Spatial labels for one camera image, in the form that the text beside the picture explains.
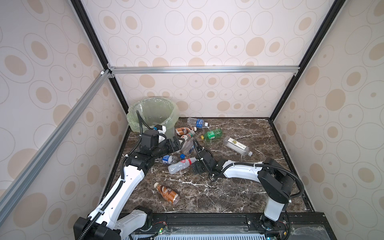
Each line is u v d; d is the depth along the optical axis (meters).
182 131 1.06
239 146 0.97
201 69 0.90
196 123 1.10
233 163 0.59
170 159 0.94
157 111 0.98
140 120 0.56
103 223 0.38
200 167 0.80
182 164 0.89
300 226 0.73
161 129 0.69
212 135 1.04
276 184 0.47
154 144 0.57
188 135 1.04
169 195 0.78
